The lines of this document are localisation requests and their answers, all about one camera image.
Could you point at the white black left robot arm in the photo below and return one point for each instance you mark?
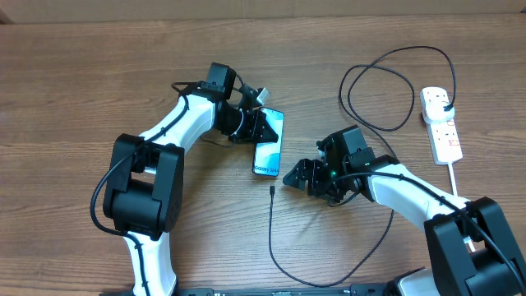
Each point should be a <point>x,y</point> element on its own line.
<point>143,186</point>

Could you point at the white charger plug adapter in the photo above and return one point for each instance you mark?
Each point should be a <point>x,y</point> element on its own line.
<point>435,112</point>

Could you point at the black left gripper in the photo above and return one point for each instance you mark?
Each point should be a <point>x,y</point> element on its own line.
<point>257,121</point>

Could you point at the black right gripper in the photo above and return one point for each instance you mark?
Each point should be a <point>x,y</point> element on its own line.
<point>306,169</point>

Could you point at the Samsung Galaxy smartphone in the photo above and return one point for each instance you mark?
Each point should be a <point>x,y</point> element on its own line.
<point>267,155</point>

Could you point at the white power strip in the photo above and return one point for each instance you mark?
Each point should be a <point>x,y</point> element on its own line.
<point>444,139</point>

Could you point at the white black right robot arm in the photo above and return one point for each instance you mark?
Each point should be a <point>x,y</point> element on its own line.
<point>471,247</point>

